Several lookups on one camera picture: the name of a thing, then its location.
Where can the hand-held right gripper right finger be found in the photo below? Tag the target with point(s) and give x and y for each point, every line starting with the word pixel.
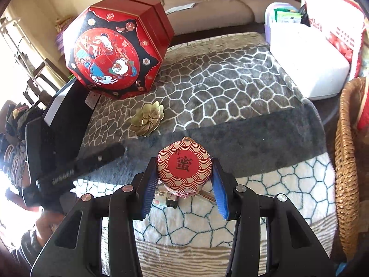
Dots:
pixel 220 194

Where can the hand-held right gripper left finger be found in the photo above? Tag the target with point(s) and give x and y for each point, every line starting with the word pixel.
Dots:
pixel 150 192

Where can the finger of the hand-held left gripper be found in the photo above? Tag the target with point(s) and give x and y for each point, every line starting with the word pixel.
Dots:
pixel 86 164

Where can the jar with red patterned lid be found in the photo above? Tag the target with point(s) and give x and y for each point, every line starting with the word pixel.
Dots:
pixel 184 164

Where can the person's left forearm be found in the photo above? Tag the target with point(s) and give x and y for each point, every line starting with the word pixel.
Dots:
pixel 31 245

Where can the pile of dark clothes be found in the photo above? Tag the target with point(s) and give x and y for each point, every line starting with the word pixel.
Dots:
pixel 14 138

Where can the dark wooden chair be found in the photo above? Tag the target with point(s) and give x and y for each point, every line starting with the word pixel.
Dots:
pixel 37 78

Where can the gold flower-shaped dish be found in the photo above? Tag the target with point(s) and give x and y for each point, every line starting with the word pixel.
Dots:
pixel 147 119

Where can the red hexagonal gift box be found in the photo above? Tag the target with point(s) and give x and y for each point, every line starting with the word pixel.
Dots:
pixel 112 52

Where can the grey and white patterned blanket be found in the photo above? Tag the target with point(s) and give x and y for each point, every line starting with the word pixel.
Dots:
pixel 219 92

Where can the woven wicker basket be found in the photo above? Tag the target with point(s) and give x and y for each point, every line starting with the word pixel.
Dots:
pixel 347 164

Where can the white rectangular box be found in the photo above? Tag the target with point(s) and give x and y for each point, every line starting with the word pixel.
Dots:
pixel 308 63

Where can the white paper sheet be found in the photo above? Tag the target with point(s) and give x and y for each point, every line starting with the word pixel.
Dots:
pixel 180 8

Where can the beige sofa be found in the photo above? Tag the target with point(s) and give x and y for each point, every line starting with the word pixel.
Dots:
pixel 201 3

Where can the lilac plastic basket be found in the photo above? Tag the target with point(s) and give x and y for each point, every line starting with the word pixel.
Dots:
pixel 281 14

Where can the red and white gift bag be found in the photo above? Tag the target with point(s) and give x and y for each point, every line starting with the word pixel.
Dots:
pixel 331 14

